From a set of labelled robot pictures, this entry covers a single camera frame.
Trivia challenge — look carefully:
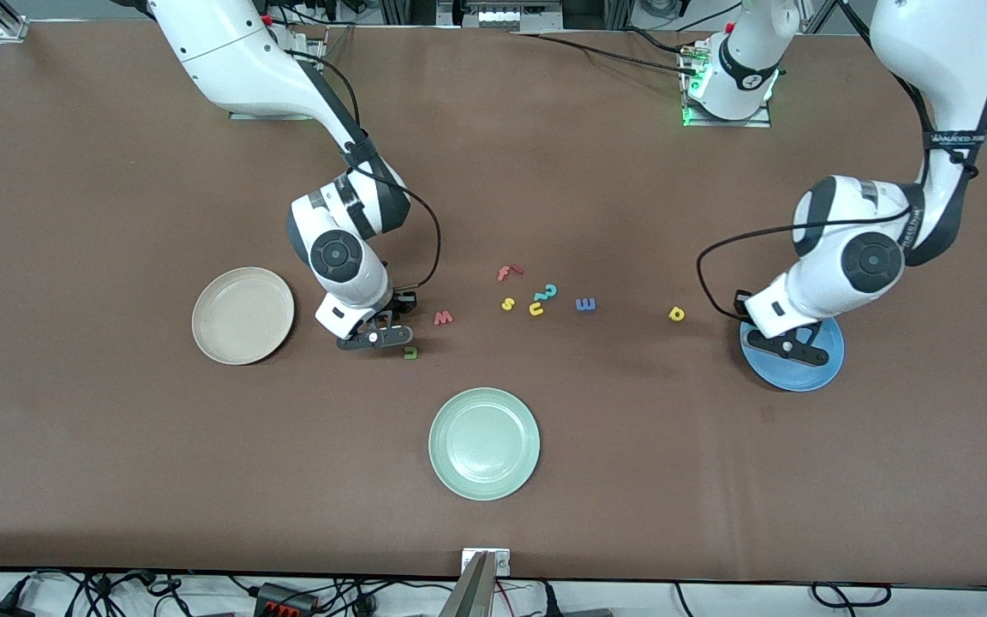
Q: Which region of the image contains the blue round plate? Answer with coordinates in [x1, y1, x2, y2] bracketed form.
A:
[739, 315, 846, 392]

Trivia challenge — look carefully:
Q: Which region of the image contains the beige round plate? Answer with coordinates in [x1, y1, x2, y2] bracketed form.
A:
[192, 267, 296, 366]

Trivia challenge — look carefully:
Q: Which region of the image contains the pale green round plate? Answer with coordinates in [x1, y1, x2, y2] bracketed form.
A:
[428, 387, 541, 501]

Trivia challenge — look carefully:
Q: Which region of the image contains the grey metal pole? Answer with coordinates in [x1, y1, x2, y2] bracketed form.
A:
[438, 553, 495, 617]

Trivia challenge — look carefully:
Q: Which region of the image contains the grey metal fixture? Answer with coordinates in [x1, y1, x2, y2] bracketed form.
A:
[437, 0, 565, 33]

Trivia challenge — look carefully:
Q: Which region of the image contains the black orange power strip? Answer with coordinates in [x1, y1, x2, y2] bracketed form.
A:
[254, 583, 320, 617]

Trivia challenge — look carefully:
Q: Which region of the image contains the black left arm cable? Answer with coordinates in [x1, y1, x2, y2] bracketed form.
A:
[697, 0, 987, 323]

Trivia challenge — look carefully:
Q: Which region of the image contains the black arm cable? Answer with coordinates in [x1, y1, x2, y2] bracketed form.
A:
[288, 50, 443, 292]
[697, 0, 987, 323]

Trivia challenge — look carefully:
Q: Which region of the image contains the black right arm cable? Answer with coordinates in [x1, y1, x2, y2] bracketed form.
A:
[288, 50, 443, 292]

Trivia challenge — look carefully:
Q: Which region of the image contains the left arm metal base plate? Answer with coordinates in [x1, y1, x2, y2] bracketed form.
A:
[682, 39, 774, 129]

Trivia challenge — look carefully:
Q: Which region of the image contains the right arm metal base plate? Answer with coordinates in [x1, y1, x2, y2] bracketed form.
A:
[230, 24, 328, 121]

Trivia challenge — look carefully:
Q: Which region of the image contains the thin black table cable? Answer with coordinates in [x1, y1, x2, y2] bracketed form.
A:
[622, 26, 704, 57]

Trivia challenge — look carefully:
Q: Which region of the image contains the small silver metal bracket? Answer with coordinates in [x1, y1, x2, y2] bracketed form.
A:
[462, 548, 511, 577]

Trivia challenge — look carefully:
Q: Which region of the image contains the thick black table cable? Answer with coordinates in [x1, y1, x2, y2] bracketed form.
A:
[511, 31, 702, 76]

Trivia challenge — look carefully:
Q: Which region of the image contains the looped black floor cable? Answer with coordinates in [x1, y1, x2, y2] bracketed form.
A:
[811, 583, 893, 609]

